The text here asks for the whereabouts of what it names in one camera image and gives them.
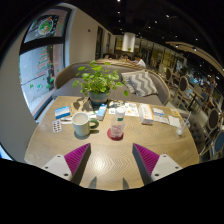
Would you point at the clear white-capped water bottle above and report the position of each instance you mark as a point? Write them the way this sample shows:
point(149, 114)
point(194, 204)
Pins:
point(117, 126)

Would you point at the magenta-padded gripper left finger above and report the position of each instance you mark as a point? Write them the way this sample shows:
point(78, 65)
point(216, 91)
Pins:
point(77, 157)

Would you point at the dark grey tufted chair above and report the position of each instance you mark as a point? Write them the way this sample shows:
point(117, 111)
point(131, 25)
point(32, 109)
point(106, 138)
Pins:
point(196, 133)

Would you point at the blue white packet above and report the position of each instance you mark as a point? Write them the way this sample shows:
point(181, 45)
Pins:
point(158, 111)

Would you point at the flat blue white box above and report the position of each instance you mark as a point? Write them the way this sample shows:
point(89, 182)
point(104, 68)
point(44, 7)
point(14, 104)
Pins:
point(62, 112)

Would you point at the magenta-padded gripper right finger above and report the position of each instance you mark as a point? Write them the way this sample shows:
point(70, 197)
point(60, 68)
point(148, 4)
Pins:
point(146, 157)

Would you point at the printed paper menu sheet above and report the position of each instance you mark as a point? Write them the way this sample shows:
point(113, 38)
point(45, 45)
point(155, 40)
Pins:
point(130, 109)

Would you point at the grey white zigzag cushion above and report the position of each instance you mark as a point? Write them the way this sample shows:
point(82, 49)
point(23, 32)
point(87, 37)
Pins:
point(140, 83)

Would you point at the group of wooden dining chairs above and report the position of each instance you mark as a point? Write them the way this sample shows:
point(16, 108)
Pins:
point(213, 123)

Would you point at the pill blister pack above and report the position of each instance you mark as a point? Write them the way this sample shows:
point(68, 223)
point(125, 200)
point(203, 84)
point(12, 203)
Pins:
point(57, 126)

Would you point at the clear drinking glass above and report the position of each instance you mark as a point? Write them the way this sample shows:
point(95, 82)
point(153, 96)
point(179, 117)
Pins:
point(181, 126)

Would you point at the white orange carton box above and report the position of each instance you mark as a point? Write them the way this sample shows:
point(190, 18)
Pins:
point(146, 114)

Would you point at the person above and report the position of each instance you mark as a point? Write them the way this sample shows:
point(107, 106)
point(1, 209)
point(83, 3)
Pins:
point(124, 57)
point(140, 61)

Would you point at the white flat paper packet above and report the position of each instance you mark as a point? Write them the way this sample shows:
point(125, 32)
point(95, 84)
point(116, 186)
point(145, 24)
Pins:
point(161, 119)

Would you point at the flat round red coaster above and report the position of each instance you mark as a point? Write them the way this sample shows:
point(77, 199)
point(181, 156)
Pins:
point(109, 135)

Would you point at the green potted plant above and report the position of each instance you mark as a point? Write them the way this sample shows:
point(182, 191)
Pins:
point(98, 80)

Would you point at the food picture window sign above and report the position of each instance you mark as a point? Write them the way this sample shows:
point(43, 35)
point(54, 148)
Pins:
point(46, 26)

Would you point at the white paper napkin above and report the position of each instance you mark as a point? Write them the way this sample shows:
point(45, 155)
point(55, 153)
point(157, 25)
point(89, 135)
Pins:
point(174, 121)

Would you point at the grey curved sofa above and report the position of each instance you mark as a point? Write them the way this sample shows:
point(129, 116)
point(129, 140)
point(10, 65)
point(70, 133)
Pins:
point(68, 75)

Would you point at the long white green box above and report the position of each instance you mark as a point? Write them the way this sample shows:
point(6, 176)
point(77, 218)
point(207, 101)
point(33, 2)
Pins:
point(66, 120)

